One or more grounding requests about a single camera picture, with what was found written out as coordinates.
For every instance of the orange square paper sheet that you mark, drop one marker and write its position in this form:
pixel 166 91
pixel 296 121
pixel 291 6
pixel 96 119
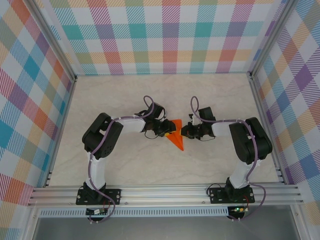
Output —
pixel 178 142

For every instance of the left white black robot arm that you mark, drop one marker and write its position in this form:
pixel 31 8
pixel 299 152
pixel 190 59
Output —
pixel 98 172

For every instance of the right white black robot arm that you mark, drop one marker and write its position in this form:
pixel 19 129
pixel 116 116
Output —
pixel 240 175

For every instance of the grey metal panel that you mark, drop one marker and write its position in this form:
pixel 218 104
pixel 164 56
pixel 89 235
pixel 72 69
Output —
pixel 162 228

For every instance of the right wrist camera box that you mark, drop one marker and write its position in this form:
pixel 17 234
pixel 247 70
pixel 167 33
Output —
pixel 194 121

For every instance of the aluminium table side rail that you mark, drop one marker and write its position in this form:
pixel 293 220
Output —
pixel 262 112
pixel 65 112

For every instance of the aluminium mounting rail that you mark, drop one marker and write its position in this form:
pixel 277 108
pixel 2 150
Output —
pixel 162 195

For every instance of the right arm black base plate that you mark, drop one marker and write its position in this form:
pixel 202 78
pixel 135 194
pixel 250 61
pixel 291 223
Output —
pixel 217 195

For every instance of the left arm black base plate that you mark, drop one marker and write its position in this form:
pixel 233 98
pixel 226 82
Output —
pixel 112 196

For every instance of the aluminium frame post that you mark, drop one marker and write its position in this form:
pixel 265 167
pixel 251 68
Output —
pixel 270 37
pixel 53 37

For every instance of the aluminium frame leg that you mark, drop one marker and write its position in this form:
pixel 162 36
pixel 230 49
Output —
pixel 300 225
pixel 30 225

